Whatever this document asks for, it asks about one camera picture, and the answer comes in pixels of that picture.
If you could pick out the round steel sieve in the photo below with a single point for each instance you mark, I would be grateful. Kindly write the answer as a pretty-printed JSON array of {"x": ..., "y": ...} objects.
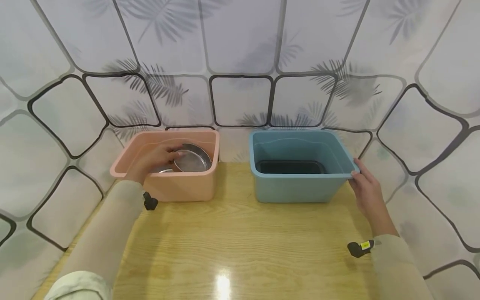
[{"x": 193, "y": 160}]

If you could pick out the person's left forearm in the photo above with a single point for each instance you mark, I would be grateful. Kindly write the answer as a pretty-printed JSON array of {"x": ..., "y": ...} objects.
[{"x": 95, "y": 246}]

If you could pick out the steel dish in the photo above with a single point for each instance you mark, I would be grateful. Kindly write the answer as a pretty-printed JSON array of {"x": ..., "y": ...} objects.
[{"x": 165, "y": 170}]

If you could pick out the blue plastic bin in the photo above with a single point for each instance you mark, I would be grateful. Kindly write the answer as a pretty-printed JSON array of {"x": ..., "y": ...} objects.
[{"x": 296, "y": 187}]

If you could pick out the person's right thumb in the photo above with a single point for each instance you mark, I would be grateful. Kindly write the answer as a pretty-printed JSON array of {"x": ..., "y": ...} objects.
[{"x": 354, "y": 183}]

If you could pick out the black rectangular tray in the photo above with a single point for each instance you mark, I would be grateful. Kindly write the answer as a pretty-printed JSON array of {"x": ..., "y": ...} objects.
[{"x": 290, "y": 167}]

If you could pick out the person's right hand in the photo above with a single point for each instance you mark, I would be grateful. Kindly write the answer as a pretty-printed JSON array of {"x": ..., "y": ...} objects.
[{"x": 369, "y": 198}]

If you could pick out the person's left hand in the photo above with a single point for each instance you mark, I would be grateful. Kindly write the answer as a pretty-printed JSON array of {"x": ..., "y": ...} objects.
[{"x": 152, "y": 160}]

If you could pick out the black wrist band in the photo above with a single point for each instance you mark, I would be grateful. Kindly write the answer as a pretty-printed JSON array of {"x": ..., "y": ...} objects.
[
  {"x": 150, "y": 202},
  {"x": 360, "y": 248}
]

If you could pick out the person's right index finger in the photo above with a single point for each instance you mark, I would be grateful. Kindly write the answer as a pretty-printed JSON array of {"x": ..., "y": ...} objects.
[{"x": 365, "y": 168}]

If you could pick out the pink plastic bin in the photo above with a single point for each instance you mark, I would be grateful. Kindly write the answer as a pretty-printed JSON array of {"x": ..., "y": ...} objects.
[{"x": 180, "y": 187}]

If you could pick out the person's right forearm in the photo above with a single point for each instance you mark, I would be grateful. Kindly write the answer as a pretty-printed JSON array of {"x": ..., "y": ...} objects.
[{"x": 401, "y": 268}]

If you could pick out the person's left thumb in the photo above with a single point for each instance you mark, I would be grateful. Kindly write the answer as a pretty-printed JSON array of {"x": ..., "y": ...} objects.
[{"x": 175, "y": 155}]

